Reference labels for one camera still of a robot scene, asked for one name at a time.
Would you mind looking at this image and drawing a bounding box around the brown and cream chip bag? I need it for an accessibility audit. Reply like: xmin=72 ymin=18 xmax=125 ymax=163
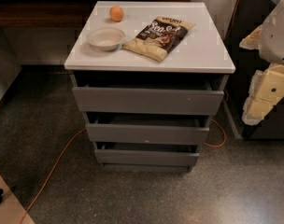
xmin=122 ymin=16 xmax=194 ymax=63

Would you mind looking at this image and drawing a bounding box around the grey bottom drawer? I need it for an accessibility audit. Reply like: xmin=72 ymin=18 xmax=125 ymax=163
xmin=94 ymin=142 xmax=199 ymax=167

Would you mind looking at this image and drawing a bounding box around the white paper bowl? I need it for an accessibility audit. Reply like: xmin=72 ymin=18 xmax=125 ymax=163
xmin=86 ymin=27 xmax=125 ymax=51

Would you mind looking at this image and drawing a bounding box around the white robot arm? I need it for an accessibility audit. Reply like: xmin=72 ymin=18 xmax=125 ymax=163
xmin=239 ymin=0 xmax=284 ymax=125

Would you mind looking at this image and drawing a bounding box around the dark wooden shelf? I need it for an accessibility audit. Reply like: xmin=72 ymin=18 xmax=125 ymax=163
xmin=0 ymin=0 xmax=191 ymax=28

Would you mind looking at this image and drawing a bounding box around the grey drawer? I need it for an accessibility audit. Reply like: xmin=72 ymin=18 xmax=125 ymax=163
xmin=72 ymin=81 xmax=224 ymax=115
xmin=94 ymin=142 xmax=199 ymax=167
xmin=86 ymin=113 xmax=209 ymax=145

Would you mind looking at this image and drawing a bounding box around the orange fruit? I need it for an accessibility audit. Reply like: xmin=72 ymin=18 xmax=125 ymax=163
xmin=109 ymin=6 xmax=124 ymax=22

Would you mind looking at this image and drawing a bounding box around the orange power cable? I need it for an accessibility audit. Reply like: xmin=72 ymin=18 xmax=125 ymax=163
xmin=19 ymin=0 xmax=253 ymax=224

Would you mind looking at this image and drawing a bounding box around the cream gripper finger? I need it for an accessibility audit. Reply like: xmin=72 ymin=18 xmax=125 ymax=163
xmin=242 ymin=63 xmax=284 ymax=126
xmin=239 ymin=26 xmax=262 ymax=50

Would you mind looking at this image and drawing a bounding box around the grey top drawer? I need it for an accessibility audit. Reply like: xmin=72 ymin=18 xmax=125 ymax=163
xmin=72 ymin=81 xmax=224 ymax=115

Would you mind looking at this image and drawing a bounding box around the dark cabinet on right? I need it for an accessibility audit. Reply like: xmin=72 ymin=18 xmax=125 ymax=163
xmin=225 ymin=0 xmax=284 ymax=139

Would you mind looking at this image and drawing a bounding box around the grey drawer cabinet white top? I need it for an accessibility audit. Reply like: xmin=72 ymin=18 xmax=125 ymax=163
xmin=64 ymin=1 xmax=235 ymax=172

